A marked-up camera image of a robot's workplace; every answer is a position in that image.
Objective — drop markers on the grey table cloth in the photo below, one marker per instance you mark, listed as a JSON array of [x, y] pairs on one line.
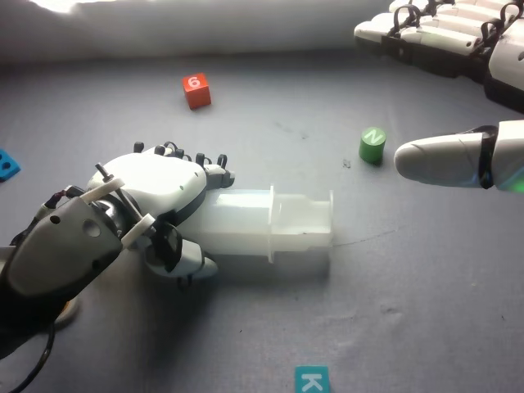
[[368, 286]]

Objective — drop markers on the large translucent plastic syringe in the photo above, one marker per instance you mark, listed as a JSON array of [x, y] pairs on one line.
[[245, 221]]

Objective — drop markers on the yellow round button white rim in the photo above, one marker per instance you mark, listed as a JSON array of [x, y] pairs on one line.
[[72, 314]]

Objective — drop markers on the red cube with number six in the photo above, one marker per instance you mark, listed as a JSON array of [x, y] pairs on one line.
[[196, 92]]

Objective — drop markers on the green cylinder with letter N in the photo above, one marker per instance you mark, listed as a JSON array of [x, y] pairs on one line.
[[371, 147]]

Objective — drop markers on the teal block with letter K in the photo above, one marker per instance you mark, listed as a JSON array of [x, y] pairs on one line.
[[312, 380]]

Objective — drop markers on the blue block with holes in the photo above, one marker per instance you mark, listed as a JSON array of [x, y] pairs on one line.
[[8, 165]]

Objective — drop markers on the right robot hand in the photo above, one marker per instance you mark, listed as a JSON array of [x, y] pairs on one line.
[[442, 161]]

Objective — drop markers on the white backdrop board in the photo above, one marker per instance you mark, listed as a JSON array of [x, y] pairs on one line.
[[204, 28]]

